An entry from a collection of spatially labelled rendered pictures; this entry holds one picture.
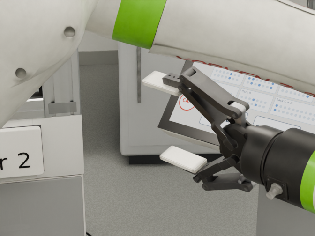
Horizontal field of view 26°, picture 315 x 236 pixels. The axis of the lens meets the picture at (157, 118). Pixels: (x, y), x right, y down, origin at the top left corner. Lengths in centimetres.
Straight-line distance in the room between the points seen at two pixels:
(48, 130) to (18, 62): 91
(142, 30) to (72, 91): 75
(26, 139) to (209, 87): 68
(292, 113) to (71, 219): 60
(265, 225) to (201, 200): 160
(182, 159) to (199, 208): 198
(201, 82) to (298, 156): 16
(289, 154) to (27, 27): 38
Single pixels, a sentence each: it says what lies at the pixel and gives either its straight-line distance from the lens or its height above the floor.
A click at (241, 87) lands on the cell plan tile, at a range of 133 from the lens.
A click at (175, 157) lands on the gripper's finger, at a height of 107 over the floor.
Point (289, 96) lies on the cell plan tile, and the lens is 129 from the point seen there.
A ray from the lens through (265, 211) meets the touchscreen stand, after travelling 145.
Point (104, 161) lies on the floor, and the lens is 340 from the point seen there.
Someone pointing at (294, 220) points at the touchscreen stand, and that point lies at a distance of 143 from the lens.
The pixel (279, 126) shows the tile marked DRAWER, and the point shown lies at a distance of 128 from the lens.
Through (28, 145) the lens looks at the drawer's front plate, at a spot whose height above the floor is 89.
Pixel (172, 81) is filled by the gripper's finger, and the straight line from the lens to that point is 92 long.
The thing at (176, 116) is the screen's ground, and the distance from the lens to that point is 137.
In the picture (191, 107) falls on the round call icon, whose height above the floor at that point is 101.
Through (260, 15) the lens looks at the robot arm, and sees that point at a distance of 74.
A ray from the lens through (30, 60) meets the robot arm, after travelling 59.
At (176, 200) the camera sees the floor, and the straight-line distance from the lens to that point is 304.
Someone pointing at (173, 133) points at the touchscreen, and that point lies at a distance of 137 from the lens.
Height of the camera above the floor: 152
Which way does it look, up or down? 23 degrees down
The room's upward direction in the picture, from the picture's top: straight up
